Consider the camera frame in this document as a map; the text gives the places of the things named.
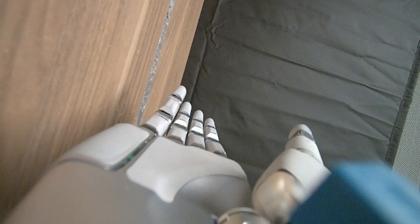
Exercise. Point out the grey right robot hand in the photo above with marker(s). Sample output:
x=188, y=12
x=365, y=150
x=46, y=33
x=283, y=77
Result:
x=170, y=171

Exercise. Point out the grey tape outline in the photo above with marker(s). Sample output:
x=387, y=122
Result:
x=157, y=53

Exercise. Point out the black backdrop cloth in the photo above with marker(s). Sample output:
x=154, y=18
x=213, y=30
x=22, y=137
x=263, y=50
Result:
x=295, y=69

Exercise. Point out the blue wrist connector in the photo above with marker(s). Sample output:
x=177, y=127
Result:
x=361, y=194

